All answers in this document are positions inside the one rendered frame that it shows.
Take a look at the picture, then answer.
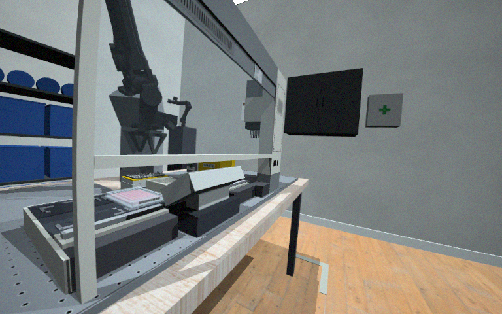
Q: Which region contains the white trough reservoir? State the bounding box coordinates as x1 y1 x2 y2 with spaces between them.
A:
146 177 178 193

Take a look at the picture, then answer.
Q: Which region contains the yellow waste bin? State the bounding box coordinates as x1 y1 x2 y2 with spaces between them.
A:
198 160 235 171

